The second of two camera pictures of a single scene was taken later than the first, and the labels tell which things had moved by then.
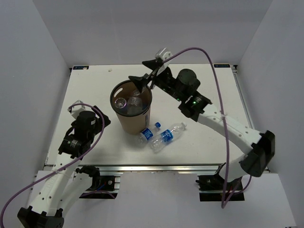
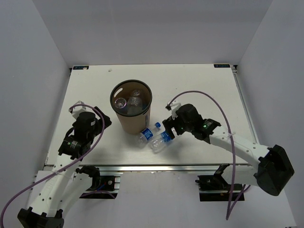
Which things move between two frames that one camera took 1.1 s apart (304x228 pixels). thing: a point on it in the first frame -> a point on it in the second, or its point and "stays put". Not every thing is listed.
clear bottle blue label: [136, 92] stays put
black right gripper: [140, 81] -> [169, 123]
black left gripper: [99, 126] stays put
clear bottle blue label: [120, 103] stays put
